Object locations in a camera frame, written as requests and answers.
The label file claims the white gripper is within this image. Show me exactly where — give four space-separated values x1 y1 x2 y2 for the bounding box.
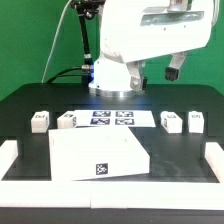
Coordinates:
101 0 214 91

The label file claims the white square tabletop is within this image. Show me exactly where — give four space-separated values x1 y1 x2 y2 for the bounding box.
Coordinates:
49 127 150 181

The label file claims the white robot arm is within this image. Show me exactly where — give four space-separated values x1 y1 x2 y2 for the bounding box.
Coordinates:
89 0 220 98

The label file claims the white marker sheet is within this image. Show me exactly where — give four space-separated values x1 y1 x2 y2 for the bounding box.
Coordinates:
74 110 156 128

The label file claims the white U-shaped fence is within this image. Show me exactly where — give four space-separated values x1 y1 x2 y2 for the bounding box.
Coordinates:
0 140 224 211

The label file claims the black cable bundle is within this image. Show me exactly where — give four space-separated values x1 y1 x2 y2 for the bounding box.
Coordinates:
45 0 101 84

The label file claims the white cable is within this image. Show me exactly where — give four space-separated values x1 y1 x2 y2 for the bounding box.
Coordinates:
41 0 73 84

